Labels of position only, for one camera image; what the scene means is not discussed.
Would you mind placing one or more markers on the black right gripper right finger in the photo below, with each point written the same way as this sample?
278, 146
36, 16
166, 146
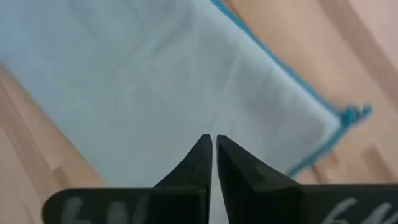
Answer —
258, 193

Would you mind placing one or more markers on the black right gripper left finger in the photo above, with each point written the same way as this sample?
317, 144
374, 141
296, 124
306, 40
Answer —
186, 199

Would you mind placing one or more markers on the light blue smooth towel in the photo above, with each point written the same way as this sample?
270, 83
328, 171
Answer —
155, 84

